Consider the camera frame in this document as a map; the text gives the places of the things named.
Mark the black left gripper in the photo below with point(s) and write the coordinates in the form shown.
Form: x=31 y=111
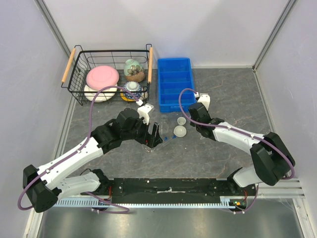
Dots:
x=151 y=140

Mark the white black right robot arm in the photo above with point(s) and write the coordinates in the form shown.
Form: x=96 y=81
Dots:
x=271 y=159

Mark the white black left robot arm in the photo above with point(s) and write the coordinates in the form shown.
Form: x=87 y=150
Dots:
x=47 y=184

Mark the clear glass flask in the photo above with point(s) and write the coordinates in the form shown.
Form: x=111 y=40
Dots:
x=156 y=148

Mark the clear glass beaker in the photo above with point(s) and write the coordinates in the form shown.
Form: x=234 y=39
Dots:
x=163 y=128

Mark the clear glass jar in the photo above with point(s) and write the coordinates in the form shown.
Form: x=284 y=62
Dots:
x=163 y=118

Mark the white ceramic evaporating dish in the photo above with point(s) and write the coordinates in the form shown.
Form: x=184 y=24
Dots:
x=180 y=131

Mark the white ceramic crucible cup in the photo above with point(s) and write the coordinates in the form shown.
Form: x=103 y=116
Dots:
x=181 y=121

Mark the yellow plate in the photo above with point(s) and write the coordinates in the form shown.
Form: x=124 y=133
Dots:
x=127 y=99

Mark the blue white patterned bowl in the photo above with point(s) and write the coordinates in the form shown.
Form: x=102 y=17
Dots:
x=136 y=89

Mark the blue plastic compartment bin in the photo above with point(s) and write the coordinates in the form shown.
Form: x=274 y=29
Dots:
x=174 y=75

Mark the white ceramic bowl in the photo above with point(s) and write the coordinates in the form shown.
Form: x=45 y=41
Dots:
x=107 y=94

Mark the green floral ceramic bowl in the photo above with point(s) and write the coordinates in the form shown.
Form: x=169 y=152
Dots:
x=133 y=71

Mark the pink ceramic plate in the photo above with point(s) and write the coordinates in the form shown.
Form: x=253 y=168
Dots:
x=101 y=77

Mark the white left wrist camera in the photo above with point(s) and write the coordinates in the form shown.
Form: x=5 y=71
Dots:
x=144 y=110

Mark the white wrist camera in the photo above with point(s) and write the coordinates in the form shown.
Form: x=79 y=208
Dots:
x=144 y=110
x=203 y=98

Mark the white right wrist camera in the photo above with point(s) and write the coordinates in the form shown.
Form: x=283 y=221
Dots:
x=203 y=98

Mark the black wire basket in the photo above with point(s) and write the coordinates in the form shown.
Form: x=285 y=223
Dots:
x=82 y=61

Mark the light blue cable duct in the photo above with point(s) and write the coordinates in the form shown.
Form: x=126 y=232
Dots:
x=89 y=202

